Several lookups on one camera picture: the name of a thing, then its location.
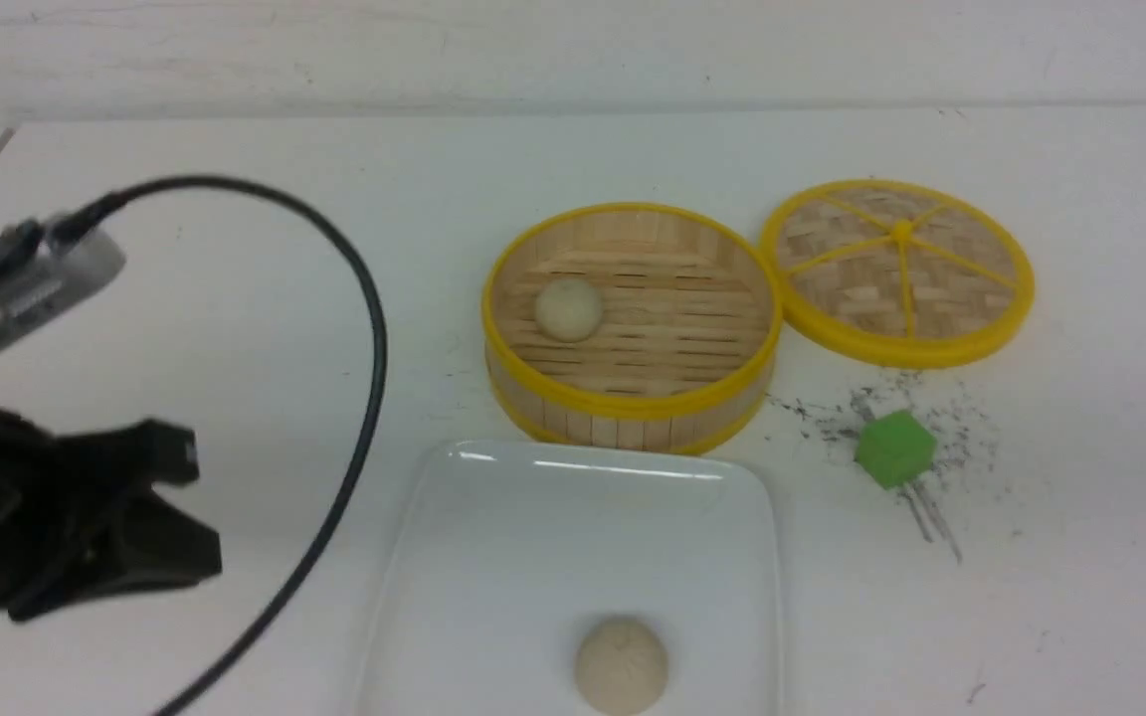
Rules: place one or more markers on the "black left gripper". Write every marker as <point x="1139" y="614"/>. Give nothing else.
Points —
<point x="73" y="527"/>

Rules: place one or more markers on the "beige steamed bun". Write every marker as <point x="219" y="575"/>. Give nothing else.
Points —
<point x="622" y="667"/>
<point x="568" y="310"/>

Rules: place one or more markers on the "white square plate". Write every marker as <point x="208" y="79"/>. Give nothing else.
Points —
<point x="509" y="553"/>

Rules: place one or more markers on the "bamboo steamer basket yellow rim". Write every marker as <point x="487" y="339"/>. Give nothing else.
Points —
<point x="685" y="350"/>

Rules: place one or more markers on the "green cube block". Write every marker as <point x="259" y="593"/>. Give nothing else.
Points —
<point x="895" y="449"/>

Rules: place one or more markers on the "woven bamboo steamer lid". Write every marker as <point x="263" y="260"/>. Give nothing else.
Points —
<point x="896" y="274"/>

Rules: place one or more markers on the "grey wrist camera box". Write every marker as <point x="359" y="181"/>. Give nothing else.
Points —
<point x="44" y="273"/>

